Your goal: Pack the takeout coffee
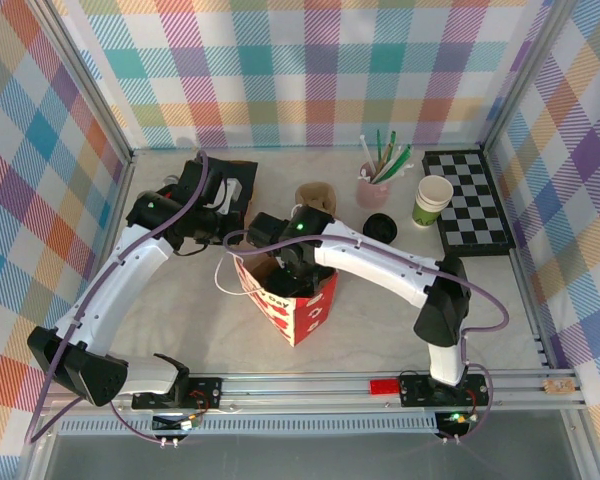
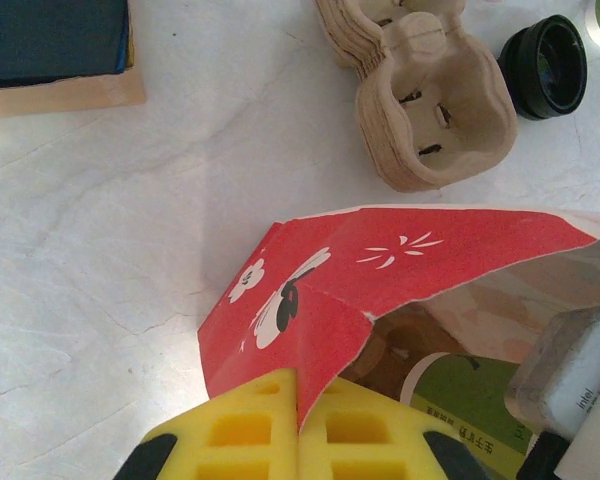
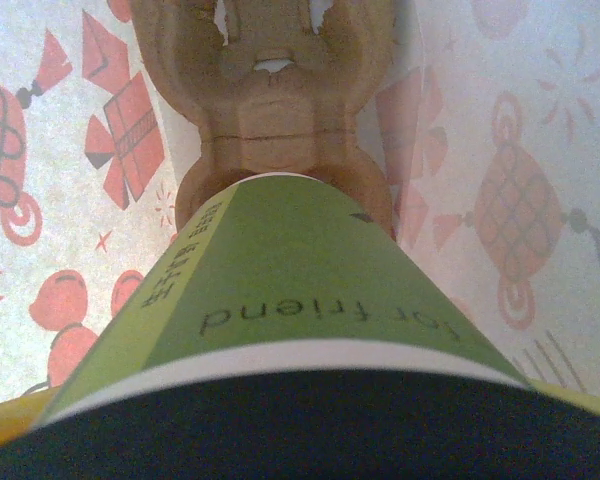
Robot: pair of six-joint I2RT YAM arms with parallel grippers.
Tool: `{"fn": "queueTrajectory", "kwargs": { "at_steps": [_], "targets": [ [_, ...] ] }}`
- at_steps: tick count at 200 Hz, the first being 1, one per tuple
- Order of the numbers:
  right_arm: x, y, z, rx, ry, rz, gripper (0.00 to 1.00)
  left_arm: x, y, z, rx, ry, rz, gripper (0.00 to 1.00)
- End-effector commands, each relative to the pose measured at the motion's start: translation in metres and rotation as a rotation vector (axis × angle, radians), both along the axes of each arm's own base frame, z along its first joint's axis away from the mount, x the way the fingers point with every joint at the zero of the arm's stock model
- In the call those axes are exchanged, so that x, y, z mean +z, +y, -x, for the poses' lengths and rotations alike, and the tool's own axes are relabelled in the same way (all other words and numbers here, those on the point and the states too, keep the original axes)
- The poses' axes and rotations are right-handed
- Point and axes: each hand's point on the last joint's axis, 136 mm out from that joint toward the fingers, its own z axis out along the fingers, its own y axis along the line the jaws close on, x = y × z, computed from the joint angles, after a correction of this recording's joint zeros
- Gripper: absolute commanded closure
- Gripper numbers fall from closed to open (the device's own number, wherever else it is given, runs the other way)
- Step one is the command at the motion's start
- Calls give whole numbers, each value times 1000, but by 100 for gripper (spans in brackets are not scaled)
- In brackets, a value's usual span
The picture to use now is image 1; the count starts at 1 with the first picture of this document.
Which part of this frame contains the brown pulp cup carrier stack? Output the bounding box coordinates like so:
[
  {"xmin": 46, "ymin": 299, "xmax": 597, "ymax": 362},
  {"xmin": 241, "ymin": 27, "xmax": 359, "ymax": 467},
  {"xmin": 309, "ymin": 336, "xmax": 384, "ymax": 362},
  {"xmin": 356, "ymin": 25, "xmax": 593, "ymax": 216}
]
[{"xmin": 293, "ymin": 182, "xmax": 339, "ymax": 221}]

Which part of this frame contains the red white paper gift bag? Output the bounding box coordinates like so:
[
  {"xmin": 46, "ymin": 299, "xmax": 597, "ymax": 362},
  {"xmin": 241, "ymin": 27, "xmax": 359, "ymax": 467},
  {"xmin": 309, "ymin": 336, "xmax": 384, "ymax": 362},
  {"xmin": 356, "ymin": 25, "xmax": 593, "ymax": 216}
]
[{"xmin": 214, "ymin": 247, "xmax": 340, "ymax": 347}]

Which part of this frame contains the pink straw holder cup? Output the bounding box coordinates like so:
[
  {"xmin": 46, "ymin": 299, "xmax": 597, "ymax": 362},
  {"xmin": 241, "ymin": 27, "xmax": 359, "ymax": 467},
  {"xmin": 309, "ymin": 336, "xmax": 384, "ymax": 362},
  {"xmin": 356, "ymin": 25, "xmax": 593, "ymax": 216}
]
[{"xmin": 355, "ymin": 162, "xmax": 391, "ymax": 210}]

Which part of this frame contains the black cup lid stack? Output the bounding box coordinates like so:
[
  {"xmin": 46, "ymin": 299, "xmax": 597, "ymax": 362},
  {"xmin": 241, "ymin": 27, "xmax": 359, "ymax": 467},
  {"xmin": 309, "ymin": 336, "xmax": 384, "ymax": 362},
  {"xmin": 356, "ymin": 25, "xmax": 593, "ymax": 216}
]
[{"xmin": 362, "ymin": 212, "xmax": 399, "ymax": 246}]

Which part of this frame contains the white plastic straw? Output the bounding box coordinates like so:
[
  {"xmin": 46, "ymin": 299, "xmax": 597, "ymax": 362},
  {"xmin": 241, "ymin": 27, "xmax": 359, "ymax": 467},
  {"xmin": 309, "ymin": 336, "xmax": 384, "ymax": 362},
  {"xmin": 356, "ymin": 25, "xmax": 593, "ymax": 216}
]
[{"xmin": 358, "ymin": 132, "xmax": 374, "ymax": 171}]

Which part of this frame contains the white wrapped straw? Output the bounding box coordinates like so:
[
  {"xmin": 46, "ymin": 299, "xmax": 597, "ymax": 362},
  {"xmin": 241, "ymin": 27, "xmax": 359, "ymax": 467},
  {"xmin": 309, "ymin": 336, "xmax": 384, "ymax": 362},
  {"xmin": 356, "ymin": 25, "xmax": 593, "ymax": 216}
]
[{"xmin": 374, "ymin": 152, "xmax": 416, "ymax": 185}]

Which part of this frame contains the green plastic straw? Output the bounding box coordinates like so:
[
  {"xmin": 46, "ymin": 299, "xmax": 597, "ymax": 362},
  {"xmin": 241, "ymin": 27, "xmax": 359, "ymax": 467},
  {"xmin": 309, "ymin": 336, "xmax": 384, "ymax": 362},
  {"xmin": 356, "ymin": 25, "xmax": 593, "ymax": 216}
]
[{"xmin": 377, "ymin": 144, "xmax": 413, "ymax": 182}]

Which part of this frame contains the green white paper cup stack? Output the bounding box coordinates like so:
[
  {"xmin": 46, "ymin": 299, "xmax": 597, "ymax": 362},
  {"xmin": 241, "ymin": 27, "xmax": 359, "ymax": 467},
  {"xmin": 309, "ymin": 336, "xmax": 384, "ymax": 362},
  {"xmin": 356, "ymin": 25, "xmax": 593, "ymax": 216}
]
[{"xmin": 412, "ymin": 174, "xmax": 455, "ymax": 229}]

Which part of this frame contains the black grey chessboard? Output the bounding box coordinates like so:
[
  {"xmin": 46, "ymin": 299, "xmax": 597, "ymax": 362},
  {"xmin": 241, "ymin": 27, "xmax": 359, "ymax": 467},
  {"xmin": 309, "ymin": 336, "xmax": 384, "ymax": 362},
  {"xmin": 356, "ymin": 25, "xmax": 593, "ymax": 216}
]
[{"xmin": 421, "ymin": 148, "xmax": 517, "ymax": 257}]

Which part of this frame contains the small connector board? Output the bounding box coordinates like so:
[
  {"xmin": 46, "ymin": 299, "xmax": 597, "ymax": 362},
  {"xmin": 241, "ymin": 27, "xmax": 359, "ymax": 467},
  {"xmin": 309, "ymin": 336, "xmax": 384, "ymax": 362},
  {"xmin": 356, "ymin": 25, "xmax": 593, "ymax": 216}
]
[
  {"xmin": 152, "ymin": 413, "xmax": 201, "ymax": 432},
  {"xmin": 437, "ymin": 410, "xmax": 481, "ymax": 426}
]

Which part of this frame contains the small wooden tag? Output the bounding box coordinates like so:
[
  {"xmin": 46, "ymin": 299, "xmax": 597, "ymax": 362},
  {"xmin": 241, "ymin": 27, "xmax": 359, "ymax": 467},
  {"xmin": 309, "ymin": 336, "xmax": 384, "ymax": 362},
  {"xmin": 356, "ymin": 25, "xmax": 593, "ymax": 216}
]
[{"xmin": 543, "ymin": 378, "xmax": 576, "ymax": 396}]

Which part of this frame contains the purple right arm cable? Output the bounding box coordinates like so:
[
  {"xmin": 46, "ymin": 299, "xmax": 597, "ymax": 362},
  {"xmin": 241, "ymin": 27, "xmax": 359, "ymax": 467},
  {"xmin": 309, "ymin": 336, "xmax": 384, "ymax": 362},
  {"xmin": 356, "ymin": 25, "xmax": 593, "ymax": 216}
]
[{"xmin": 222, "ymin": 230, "xmax": 510, "ymax": 444}]

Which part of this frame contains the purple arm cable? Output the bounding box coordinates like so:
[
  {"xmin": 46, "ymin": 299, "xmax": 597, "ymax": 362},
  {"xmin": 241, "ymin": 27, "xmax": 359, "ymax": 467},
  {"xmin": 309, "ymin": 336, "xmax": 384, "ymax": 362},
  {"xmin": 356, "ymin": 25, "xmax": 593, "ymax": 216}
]
[
  {"xmin": 222, "ymin": 230, "xmax": 510, "ymax": 444},
  {"xmin": 23, "ymin": 149, "xmax": 211, "ymax": 446}
]

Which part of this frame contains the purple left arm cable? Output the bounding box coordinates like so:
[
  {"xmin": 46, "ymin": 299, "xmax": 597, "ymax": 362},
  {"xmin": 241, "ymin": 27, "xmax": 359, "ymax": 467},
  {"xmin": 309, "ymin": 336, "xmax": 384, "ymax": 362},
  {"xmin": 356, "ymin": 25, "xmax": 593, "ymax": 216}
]
[{"xmin": 23, "ymin": 149, "xmax": 211, "ymax": 446}]

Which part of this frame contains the aluminium frame rail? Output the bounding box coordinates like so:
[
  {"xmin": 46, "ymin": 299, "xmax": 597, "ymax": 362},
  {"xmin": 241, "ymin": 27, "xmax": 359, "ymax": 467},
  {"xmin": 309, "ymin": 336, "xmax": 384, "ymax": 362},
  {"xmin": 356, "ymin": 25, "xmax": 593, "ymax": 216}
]
[
  {"xmin": 482, "ymin": 147, "xmax": 561, "ymax": 371},
  {"xmin": 129, "ymin": 143, "xmax": 486, "ymax": 154},
  {"xmin": 69, "ymin": 154, "xmax": 136, "ymax": 376}
]

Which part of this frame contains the wide aluminium base rail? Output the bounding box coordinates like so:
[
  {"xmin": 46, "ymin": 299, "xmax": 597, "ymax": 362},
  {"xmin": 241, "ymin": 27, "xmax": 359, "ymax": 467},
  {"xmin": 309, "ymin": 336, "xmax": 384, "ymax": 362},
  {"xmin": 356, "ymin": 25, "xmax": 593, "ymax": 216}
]
[{"xmin": 34, "ymin": 368, "xmax": 589, "ymax": 417}]

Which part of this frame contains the aluminium frame post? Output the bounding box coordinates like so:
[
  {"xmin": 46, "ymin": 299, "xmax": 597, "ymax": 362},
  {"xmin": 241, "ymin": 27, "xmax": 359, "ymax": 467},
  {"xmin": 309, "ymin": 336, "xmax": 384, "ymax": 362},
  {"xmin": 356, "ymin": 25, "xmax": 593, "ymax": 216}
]
[
  {"xmin": 481, "ymin": 0, "xmax": 581, "ymax": 156},
  {"xmin": 32, "ymin": 0, "xmax": 134, "ymax": 164}
]

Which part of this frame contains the grey slotted cable duct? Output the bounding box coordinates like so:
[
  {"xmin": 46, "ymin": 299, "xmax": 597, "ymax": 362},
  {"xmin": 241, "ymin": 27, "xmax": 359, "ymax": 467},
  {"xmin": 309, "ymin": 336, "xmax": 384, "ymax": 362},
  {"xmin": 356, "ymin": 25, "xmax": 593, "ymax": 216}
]
[{"xmin": 54, "ymin": 417, "xmax": 440, "ymax": 437}]

